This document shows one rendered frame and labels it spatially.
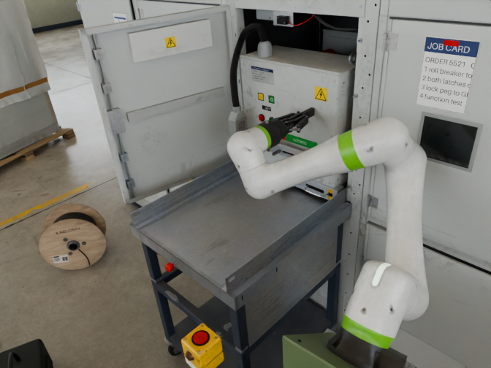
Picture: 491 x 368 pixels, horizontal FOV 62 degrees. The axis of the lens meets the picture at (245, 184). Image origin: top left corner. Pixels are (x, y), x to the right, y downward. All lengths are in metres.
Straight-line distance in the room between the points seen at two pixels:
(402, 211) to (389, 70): 0.47
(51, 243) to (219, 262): 1.61
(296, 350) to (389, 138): 0.58
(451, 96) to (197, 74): 1.02
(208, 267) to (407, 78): 0.90
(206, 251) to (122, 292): 1.27
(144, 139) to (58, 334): 1.30
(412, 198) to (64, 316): 2.09
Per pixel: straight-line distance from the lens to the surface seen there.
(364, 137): 1.17
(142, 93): 1.77
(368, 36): 1.48
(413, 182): 1.28
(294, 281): 1.65
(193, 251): 1.54
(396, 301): 1.06
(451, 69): 1.36
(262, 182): 1.31
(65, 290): 2.89
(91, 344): 2.51
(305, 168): 1.24
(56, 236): 2.85
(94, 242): 2.87
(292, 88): 1.65
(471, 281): 1.66
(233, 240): 1.56
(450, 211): 1.54
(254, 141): 1.32
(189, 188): 1.83
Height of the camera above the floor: 1.82
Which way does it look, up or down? 31 degrees down
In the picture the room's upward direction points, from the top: 5 degrees counter-clockwise
